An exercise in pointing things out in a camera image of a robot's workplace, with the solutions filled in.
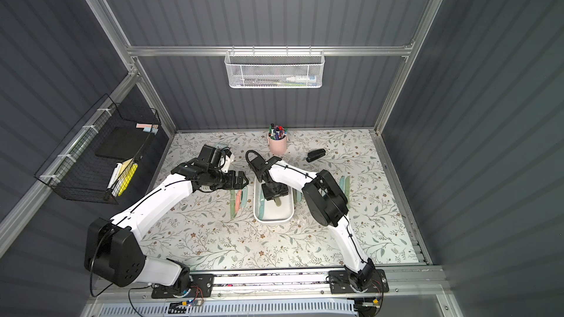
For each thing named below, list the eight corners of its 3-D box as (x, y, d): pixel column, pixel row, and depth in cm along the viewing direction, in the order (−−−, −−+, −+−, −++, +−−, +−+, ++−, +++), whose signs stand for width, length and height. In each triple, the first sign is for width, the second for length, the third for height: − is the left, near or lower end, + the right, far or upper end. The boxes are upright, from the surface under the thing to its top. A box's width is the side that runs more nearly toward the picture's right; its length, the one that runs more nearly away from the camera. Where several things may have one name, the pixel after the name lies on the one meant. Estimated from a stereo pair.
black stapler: (307, 162, 109) (307, 159, 107) (304, 157, 112) (304, 154, 110) (326, 155, 112) (327, 152, 110) (322, 150, 114) (323, 147, 112)
